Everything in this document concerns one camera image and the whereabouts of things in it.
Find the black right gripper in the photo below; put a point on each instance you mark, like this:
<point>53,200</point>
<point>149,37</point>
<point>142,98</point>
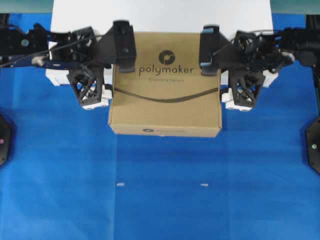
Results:
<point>248,50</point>

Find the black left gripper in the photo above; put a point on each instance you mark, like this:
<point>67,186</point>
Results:
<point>83,47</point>

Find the brown polymaker cardboard box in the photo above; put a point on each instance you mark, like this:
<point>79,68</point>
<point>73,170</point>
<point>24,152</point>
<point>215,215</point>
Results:
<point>166,95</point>

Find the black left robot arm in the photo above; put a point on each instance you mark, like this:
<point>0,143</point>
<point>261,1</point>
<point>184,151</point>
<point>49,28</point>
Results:
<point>24,49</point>

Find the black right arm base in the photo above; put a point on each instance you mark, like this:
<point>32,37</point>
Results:
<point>312,134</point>

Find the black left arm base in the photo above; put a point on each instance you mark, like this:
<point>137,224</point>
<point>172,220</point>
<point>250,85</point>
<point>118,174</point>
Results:
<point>5,140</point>

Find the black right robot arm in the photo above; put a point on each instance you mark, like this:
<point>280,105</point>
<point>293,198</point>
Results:
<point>297,44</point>

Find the white stand platform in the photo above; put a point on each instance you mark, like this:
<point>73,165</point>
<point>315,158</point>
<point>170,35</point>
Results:
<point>163,15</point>

